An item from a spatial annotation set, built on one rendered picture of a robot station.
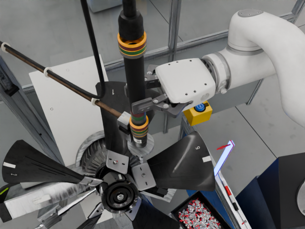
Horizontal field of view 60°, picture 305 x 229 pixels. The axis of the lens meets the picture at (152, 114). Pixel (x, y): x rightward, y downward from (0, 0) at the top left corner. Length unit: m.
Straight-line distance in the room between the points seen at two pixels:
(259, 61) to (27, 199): 0.86
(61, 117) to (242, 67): 0.71
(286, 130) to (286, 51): 2.17
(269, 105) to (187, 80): 2.24
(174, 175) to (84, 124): 0.40
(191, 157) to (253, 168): 1.42
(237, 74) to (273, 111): 2.17
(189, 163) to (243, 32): 0.57
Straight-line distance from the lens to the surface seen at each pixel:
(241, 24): 0.54
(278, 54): 0.49
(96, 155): 0.99
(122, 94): 0.83
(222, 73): 0.54
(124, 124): 0.63
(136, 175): 0.93
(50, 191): 1.04
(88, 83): 1.03
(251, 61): 0.57
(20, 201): 1.07
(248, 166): 2.36
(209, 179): 1.00
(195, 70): 0.55
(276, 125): 2.64
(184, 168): 0.96
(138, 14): 0.38
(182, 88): 0.52
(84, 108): 1.04
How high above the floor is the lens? 2.07
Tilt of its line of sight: 57 degrees down
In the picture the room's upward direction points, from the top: straight up
